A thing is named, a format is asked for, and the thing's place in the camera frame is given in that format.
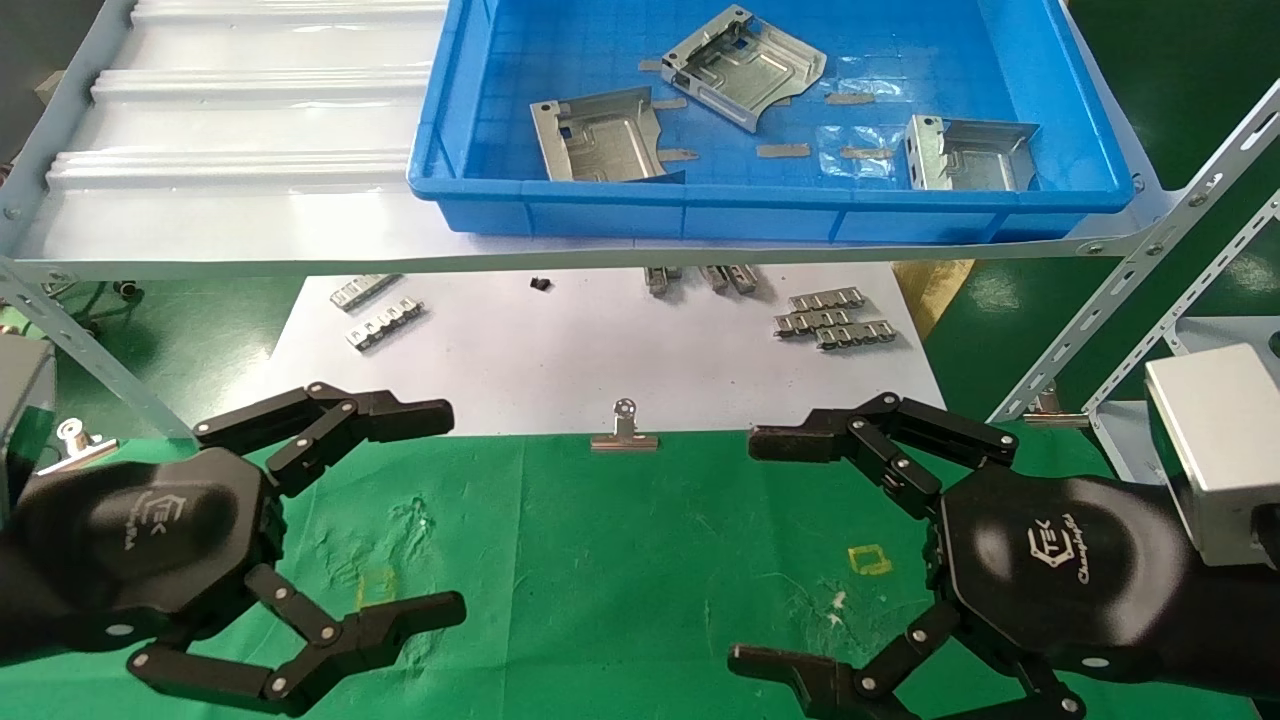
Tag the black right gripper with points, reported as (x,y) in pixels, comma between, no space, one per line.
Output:
(1050,570)

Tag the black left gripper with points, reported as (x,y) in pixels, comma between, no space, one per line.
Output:
(150,540)

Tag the bent sheet metal bracket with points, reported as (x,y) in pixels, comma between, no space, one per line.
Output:
(740,70)
(600,140)
(975,160)

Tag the green table cloth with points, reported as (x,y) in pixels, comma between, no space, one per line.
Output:
(620,580)

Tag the small metal clip strip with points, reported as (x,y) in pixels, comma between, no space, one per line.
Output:
(810,321)
(385,323)
(855,334)
(660,280)
(743,279)
(365,291)
(715,278)
(827,299)

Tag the silver binder clip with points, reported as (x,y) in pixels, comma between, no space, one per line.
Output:
(625,441)
(75,440)
(1050,418)

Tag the white paper sheet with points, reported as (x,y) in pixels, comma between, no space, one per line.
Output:
(560,350)

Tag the brown cardboard piece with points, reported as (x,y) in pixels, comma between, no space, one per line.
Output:
(935,285)

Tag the grey lower rack shelf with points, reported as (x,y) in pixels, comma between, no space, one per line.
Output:
(1120,440)

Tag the white glossy shelf panel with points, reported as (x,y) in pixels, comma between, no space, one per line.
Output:
(250,200)

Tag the clear plastic film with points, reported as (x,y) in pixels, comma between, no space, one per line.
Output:
(850,138)

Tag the blue plastic tray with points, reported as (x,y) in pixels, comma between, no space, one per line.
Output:
(560,50)

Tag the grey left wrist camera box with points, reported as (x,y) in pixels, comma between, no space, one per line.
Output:
(20,390)

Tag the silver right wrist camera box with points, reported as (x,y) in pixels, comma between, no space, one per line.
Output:
(1215,450)

